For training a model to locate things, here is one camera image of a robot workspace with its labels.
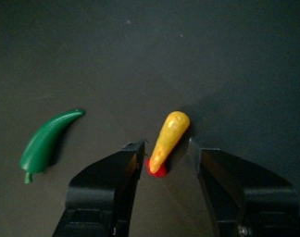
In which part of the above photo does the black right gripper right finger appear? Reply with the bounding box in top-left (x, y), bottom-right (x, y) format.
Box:
top-left (187, 137), bottom-right (300, 237)

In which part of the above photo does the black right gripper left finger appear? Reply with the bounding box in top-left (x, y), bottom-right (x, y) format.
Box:
top-left (52, 139), bottom-right (147, 237)

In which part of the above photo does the green toy chili pepper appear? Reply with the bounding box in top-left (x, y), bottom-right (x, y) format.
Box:
top-left (19, 107), bottom-right (87, 185)

